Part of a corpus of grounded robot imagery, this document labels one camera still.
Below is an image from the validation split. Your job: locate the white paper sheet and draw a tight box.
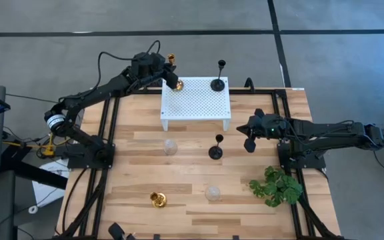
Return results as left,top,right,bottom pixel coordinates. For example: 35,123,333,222
31,159,70,208

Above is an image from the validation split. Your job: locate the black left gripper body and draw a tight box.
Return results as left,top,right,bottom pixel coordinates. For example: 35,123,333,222
125,58,176,91

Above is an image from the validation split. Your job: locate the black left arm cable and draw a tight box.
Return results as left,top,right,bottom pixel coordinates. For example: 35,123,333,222
95,39,162,89

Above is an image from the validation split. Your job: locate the yellow clamp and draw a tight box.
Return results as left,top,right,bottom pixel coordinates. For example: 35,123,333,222
41,133,58,157

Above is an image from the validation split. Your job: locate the black aluminium table frame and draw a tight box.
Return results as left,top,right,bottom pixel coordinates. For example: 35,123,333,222
55,85,346,240

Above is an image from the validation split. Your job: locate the clear ribbed glass candle holder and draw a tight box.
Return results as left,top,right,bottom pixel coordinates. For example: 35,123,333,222
205,185,222,202
163,139,179,156

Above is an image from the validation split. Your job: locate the black desk base bar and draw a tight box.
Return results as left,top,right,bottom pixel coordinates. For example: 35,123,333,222
0,143,69,190

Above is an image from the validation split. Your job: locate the green artificial plant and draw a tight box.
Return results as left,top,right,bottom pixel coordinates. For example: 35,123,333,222
248,165,303,208

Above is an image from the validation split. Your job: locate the gold brass candlestick holder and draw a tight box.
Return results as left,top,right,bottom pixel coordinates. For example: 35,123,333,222
167,53,185,92
149,191,168,209

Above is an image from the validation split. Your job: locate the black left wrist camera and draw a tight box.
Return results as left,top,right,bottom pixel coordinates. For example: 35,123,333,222
131,51,166,76

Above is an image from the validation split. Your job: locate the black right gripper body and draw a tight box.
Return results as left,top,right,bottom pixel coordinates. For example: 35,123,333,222
247,108,292,141

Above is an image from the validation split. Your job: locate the white perforated metal riser shelf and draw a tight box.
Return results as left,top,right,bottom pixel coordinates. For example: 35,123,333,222
160,76,232,133

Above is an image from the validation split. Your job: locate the black table-level camera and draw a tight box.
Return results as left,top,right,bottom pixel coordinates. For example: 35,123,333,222
107,222,136,240

